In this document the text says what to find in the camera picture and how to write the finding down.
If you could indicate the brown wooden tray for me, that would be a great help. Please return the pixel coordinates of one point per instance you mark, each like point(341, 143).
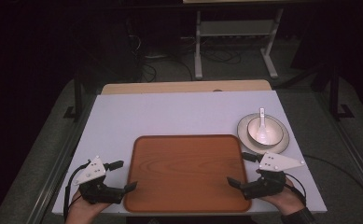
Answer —
point(185, 174)

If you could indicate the black metal stand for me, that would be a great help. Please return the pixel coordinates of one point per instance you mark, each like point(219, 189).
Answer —
point(77, 99)
point(336, 99)

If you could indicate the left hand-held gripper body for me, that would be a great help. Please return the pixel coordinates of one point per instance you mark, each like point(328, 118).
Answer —
point(90, 171)

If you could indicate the white plate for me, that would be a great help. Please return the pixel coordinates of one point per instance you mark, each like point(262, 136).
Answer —
point(242, 137)

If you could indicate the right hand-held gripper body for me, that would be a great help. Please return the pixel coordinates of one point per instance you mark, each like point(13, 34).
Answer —
point(275, 163)

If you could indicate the white metal desk frame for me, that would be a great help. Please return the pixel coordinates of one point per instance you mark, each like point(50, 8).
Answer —
point(235, 28)

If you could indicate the person's left hand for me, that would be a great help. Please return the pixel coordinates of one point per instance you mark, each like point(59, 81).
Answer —
point(81, 211)

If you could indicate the white ceramic spoon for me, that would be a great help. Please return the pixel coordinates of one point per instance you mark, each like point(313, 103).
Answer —
point(262, 119)

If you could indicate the white bowl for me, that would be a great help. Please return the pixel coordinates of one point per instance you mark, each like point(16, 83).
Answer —
point(275, 130)

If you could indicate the person's right hand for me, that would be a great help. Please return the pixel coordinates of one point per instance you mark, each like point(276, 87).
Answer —
point(286, 200)

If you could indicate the light wooden table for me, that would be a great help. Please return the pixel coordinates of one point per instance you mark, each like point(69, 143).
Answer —
point(185, 87)

